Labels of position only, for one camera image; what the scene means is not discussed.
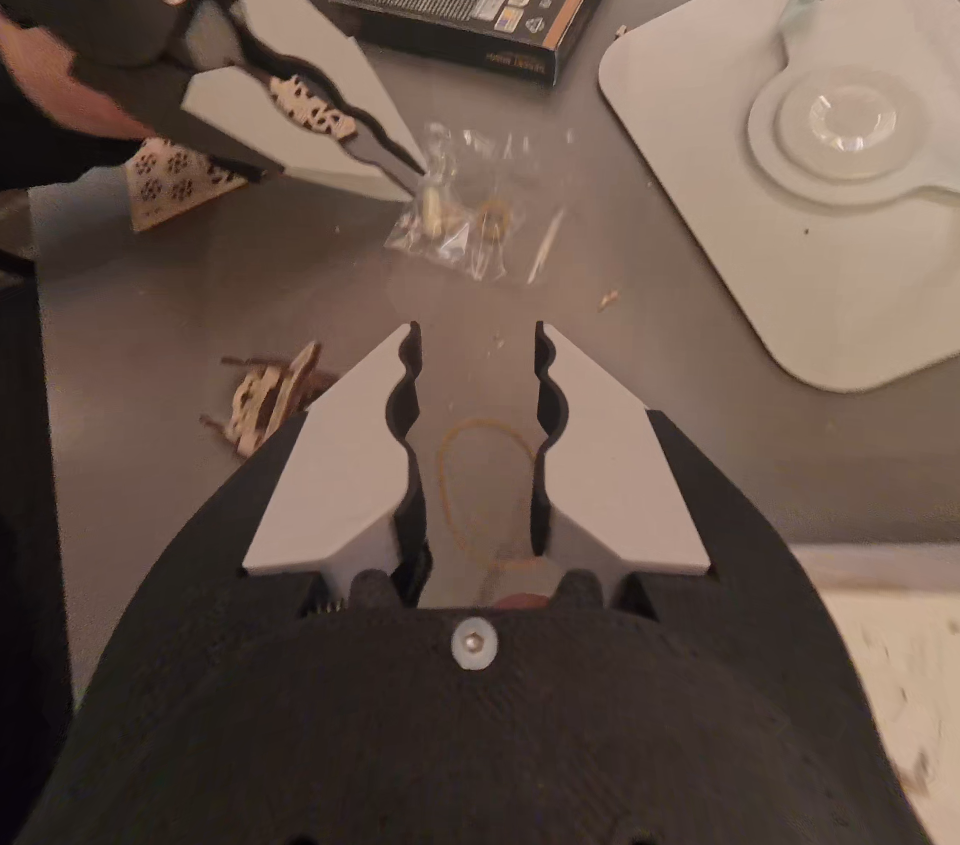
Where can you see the clear plastic parts bag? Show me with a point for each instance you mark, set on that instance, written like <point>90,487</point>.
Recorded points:
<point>465,200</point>

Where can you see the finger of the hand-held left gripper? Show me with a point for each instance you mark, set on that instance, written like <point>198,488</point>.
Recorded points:
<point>300,27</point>
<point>247,110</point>

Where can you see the illustrated instruction booklet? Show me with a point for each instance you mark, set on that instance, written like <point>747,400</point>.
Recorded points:
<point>900,672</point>

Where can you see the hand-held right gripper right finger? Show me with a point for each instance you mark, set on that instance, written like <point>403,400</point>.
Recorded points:
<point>622,485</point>

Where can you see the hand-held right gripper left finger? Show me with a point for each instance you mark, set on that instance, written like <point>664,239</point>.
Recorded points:
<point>330,485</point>

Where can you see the wooden parts sheet gear wheels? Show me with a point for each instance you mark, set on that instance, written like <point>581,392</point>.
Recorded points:
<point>172,185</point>

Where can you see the person's left hand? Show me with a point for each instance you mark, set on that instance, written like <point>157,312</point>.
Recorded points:
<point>60,80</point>

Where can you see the person's left forearm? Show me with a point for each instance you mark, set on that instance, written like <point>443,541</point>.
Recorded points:
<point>45,155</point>

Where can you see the wooden mechanical model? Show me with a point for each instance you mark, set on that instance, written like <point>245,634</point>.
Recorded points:
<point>262,402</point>

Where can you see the white document stand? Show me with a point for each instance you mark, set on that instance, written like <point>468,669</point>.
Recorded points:
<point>712,185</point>

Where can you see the large tan rubber band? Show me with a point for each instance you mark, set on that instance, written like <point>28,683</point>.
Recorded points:
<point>442,477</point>

